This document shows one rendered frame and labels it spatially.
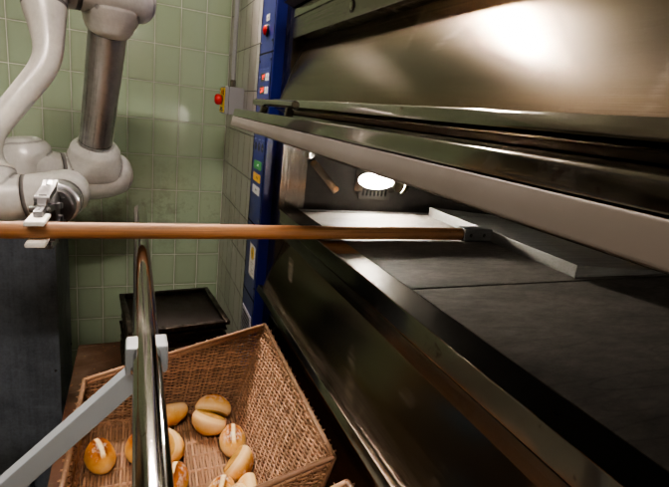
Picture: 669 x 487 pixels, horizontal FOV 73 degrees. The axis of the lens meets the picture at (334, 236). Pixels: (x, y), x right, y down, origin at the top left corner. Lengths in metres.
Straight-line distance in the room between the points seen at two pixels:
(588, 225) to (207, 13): 1.99
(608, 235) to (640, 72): 0.20
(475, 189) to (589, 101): 0.15
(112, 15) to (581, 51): 1.21
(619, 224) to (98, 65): 1.43
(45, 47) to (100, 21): 0.19
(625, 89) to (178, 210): 1.94
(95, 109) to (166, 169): 0.62
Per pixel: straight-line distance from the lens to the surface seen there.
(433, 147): 0.40
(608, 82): 0.46
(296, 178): 1.30
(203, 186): 2.17
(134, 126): 2.12
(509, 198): 0.32
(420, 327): 0.67
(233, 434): 1.29
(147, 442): 0.43
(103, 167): 1.69
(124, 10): 1.47
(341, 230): 1.01
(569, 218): 0.29
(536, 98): 0.50
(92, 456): 1.29
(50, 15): 1.39
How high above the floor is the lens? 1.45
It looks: 15 degrees down
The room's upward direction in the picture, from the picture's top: 7 degrees clockwise
